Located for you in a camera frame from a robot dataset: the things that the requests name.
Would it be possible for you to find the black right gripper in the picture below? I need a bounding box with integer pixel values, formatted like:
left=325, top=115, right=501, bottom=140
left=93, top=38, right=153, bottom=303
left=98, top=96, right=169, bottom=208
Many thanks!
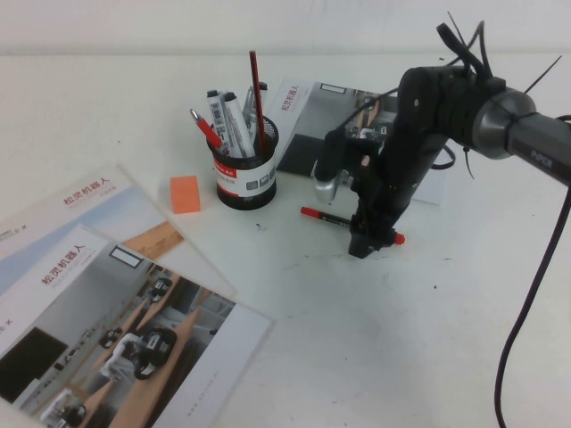
left=347, top=129, right=445, bottom=260

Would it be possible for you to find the black marker with red caps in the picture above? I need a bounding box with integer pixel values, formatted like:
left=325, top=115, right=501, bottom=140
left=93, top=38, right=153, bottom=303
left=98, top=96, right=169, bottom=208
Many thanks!
left=299, top=206, right=407, bottom=246

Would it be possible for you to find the black mesh pen holder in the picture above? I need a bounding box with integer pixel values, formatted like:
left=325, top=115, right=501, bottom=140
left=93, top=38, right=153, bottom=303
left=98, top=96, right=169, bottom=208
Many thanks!
left=208, top=113, right=280, bottom=214

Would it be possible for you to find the red ballpoint pen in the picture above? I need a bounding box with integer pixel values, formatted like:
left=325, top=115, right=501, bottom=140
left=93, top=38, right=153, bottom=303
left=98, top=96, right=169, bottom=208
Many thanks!
left=189, top=108, right=224, bottom=149

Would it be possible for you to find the black zip tie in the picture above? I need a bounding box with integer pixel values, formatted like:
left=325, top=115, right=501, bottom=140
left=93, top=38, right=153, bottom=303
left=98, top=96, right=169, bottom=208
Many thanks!
left=447, top=12, right=470, bottom=51
left=460, top=144, right=476, bottom=181
left=522, top=54, right=564, bottom=96

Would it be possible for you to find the brochure with office photo cover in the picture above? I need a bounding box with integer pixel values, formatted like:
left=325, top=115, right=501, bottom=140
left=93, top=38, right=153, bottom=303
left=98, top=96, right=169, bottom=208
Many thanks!
left=273, top=78, right=448, bottom=206
left=0, top=222, right=275, bottom=428

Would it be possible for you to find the white marker with grey cap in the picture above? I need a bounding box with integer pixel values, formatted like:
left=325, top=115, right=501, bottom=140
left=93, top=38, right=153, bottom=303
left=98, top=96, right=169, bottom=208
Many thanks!
left=222, top=91, right=258, bottom=159
left=243, top=81, right=269, bottom=131
left=205, top=89, right=235, bottom=158

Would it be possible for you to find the red pencil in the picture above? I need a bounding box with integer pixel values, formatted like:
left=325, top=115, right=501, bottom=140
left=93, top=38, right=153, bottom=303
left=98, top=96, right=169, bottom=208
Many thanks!
left=248, top=50, right=269, bottom=155

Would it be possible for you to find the orange rectangular block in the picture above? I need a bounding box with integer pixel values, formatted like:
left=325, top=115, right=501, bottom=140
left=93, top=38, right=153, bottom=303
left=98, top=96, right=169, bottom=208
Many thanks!
left=170, top=174, right=203, bottom=216

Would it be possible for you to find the brochure with sky-blue cover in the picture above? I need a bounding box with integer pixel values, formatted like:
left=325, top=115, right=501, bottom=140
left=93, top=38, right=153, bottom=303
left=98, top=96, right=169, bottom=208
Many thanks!
left=0, top=163, right=238, bottom=358

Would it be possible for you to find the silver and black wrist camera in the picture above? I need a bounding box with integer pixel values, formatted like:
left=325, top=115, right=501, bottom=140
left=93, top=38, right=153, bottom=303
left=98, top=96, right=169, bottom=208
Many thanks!
left=310, top=128, right=359, bottom=205

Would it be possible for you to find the thick black hanging cable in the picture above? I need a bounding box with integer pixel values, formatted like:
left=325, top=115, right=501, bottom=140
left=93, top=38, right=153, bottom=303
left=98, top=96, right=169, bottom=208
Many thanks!
left=493, top=185, right=571, bottom=428

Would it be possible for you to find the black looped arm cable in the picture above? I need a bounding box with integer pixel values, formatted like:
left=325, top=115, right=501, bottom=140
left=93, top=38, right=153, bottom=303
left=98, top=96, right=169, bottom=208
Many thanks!
left=435, top=19, right=495, bottom=86

